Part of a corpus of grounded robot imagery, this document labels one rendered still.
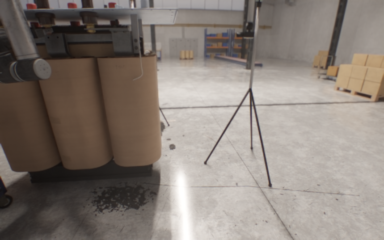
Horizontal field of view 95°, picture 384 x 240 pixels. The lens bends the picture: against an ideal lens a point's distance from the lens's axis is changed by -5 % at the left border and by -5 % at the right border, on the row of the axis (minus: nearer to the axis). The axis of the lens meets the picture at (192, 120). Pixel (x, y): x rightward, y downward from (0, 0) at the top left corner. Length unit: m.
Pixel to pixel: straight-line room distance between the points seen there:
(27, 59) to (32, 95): 0.60
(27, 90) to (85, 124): 0.47
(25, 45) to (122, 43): 0.54
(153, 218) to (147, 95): 0.89
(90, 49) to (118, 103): 0.44
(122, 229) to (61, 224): 0.45
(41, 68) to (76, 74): 0.36
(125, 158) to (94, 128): 0.34
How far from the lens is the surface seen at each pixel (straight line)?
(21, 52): 1.23
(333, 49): 13.37
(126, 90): 1.43
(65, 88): 1.57
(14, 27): 1.23
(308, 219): 1.71
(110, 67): 1.43
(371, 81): 6.23
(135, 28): 1.49
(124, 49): 1.43
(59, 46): 1.58
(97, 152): 1.72
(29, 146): 1.90
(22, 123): 1.83
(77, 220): 1.70
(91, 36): 1.55
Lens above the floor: 1.15
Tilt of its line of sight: 22 degrees down
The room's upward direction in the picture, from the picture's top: straight up
